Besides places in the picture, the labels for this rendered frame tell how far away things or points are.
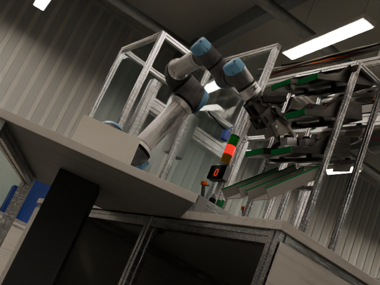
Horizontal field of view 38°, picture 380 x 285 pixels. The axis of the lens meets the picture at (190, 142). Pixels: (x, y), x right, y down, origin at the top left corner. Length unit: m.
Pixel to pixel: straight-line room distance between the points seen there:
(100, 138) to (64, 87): 8.55
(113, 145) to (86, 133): 0.11
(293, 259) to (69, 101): 9.19
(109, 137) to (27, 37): 8.71
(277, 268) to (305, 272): 0.11
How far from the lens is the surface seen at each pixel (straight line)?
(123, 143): 2.10
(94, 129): 2.11
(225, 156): 2.66
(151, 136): 2.34
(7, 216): 2.56
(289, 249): 1.65
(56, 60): 10.73
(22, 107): 10.39
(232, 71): 1.99
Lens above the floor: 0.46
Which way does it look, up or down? 18 degrees up
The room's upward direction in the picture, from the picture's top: 23 degrees clockwise
